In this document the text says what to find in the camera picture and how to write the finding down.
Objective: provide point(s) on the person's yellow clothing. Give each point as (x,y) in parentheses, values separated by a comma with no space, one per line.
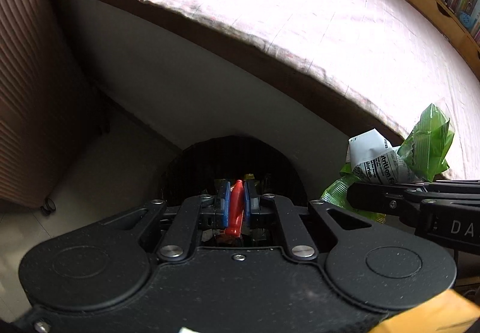
(431,314)

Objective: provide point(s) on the green wrapper with white label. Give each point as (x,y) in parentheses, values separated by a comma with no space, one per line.
(427,145)

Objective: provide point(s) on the pink ribbed suitcase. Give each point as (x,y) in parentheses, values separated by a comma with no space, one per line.
(30,74)

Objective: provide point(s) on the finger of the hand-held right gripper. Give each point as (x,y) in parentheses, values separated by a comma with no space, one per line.
(450,190)
(378,198)

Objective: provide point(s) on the blue round toy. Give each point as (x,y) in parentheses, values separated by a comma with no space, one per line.
(467,19)

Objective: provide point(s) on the red plastic packet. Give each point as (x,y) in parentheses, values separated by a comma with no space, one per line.
(236,205)

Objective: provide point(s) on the black trash bin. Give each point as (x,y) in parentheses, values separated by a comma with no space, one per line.
(195,168)

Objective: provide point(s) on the wooden drawer box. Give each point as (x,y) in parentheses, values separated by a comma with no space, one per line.
(435,10)

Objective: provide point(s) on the wooden desk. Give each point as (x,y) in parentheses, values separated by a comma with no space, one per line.
(262,74)

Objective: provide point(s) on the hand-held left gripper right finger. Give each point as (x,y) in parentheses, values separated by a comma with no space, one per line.
(249,205)

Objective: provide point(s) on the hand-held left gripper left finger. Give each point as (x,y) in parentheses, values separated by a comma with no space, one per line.
(224,205)

